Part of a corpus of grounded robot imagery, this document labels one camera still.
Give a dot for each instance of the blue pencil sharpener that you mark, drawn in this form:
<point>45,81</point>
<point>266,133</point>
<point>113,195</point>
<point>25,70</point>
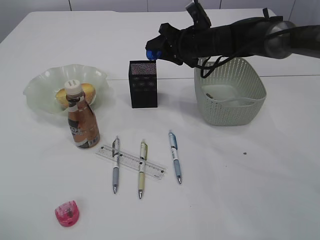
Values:
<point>153,55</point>

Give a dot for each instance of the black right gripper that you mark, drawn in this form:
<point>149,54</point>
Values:
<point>178,46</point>

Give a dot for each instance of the sugared bread roll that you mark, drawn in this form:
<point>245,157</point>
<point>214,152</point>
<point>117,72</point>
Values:
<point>89,90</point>

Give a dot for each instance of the grey grip pen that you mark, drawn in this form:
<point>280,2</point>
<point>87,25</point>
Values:
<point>116,164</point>

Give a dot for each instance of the pale green wavy plate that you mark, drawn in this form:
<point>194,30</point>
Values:
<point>41,91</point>

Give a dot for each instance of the Nescafe coffee bottle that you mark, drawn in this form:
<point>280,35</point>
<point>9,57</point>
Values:
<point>81,118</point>

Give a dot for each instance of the blue grip pen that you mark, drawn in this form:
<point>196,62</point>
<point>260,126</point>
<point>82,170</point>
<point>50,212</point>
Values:
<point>175,157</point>

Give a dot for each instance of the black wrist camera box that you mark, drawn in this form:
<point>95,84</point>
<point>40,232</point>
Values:
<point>198,15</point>

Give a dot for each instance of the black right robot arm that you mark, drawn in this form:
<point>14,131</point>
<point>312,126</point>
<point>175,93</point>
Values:
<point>256,36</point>

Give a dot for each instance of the pale green woven basket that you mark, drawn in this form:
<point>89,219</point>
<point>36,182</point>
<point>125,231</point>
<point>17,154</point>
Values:
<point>237,90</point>

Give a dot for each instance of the pink pencil sharpener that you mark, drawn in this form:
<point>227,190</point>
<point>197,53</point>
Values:
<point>67,214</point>

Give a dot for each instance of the black mesh pen holder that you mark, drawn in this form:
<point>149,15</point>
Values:
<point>142,77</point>

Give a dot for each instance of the clear plastic ruler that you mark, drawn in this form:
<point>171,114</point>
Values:
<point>133,162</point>

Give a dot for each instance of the cream grip pen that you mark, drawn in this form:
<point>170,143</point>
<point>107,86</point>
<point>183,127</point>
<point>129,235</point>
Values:
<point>142,168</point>

